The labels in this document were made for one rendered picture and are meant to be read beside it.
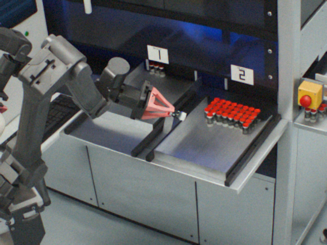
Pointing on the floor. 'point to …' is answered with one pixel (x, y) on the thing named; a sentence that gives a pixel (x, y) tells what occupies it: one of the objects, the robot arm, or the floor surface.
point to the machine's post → (284, 139)
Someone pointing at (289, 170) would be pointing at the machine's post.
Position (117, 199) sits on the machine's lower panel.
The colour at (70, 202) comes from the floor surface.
